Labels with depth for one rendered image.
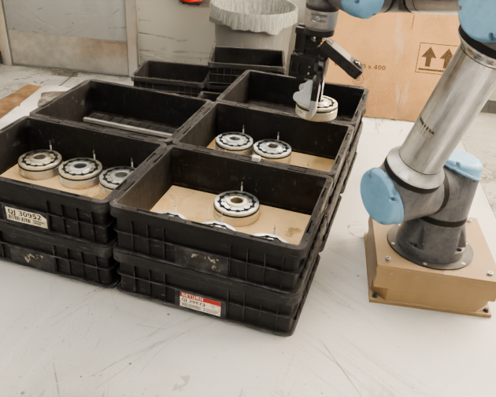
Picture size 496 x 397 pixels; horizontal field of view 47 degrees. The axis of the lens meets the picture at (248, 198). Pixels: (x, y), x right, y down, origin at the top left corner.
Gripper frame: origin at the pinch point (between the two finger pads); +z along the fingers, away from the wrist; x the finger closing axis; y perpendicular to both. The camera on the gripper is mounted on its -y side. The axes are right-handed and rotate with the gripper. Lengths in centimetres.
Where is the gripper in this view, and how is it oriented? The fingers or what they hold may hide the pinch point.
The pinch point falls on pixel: (315, 109)
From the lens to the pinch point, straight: 142.6
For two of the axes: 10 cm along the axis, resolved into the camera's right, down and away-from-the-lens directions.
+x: -3.0, 5.0, -8.1
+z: -0.8, 8.3, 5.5
